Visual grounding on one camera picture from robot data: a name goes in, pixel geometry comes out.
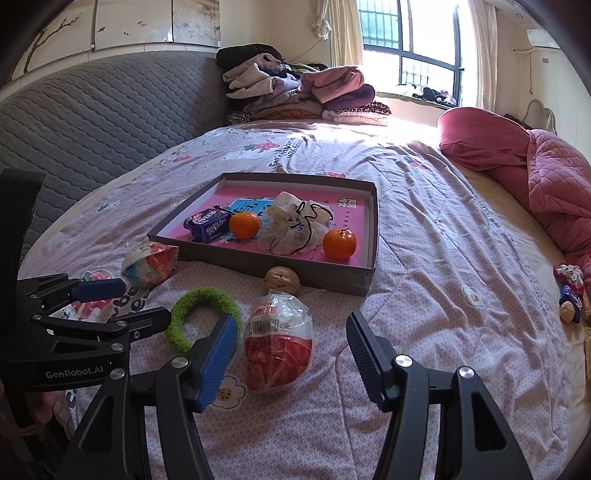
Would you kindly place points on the painted wall panel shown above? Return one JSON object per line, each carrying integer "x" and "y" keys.
{"x": 138, "y": 23}

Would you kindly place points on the barred window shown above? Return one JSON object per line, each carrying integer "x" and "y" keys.
{"x": 415, "y": 32}

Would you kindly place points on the pink quilt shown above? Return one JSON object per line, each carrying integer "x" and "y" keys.
{"x": 558, "y": 184}

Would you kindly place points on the beige bed sheet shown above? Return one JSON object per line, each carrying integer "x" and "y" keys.
{"x": 521, "y": 240}

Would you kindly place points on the grey quilted headboard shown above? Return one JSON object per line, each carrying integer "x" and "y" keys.
{"x": 92, "y": 129}

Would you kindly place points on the white heart-shaped metal frame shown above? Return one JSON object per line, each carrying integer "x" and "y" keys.
{"x": 549, "y": 115}

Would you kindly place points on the person's left hand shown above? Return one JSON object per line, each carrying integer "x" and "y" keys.
{"x": 46, "y": 408}

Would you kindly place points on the orange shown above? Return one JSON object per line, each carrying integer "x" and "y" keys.
{"x": 339, "y": 244}
{"x": 244, "y": 225}

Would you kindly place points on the small blue packet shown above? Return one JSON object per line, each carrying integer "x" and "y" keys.
{"x": 571, "y": 295}

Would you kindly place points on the white air conditioner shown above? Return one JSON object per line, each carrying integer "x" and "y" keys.
{"x": 542, "y": 39}

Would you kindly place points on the walnut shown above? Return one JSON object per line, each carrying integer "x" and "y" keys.
{"x": 569, "y": 314}
{"x": 281, "y": 279}

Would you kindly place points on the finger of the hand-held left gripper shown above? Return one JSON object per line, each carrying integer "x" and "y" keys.
{"x": 99, "y": 289}
{"x": 138, "y": 323}

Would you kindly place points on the pile of folded clothes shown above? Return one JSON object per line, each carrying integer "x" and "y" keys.
{"x": 323, "y": 87}

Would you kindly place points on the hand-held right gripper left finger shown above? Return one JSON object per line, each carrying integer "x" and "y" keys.
{"x": 217, "y": 364}

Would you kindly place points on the dark clothes heap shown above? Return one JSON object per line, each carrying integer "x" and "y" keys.
{"x": 434, "y": 94}

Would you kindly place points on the cream curtain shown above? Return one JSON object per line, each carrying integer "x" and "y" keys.
{"x": 344, "y": 32}
{"x": 482, "y": 55}

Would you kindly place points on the grey cardboard box pink bottom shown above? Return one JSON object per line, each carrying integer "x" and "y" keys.
{"x": 323, "y": 277}

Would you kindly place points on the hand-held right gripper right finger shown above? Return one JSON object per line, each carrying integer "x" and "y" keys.
{"x": 364, "y": 360}

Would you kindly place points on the pink pillow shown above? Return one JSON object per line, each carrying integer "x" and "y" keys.
{"x": 480, "y": 143}

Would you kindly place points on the printed strawberry blanket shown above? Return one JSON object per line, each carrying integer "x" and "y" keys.
{"x": 415, "y": 230}

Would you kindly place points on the blue cookie packet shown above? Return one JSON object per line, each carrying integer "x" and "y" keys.
{"x": 207, "y": 224}

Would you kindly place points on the green sill mat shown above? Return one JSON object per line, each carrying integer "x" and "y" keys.
{"x": 397, "y": 98}

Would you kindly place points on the red egg-shaped plastic packet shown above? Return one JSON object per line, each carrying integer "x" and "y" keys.
{"x": 277, "y": 350}

